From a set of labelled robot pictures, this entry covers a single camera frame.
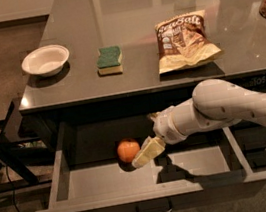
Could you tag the brown sea salt chip bag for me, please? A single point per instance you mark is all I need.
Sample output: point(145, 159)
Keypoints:
point(182, 43)

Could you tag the open grey top drawer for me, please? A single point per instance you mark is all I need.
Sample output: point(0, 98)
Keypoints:
point(89, 177)

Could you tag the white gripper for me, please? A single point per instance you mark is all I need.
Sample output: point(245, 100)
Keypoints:
point(164, 127)

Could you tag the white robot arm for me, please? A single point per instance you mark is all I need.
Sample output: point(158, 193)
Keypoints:
point(214, 104)

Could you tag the metal drawer handle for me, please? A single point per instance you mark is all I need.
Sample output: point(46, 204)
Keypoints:
point(160, 206)

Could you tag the black folding side table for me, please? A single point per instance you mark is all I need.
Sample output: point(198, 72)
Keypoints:
point(20, 148)

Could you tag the white bowl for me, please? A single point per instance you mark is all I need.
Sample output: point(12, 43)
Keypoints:
point(46, 61)

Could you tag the green yellow sponge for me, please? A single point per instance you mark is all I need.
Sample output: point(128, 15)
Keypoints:
point(110, 60)

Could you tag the orange fruit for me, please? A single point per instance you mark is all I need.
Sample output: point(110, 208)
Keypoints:
point(127, 149)

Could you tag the grey counter cabinet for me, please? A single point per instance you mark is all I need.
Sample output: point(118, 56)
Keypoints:
point(79, 94)

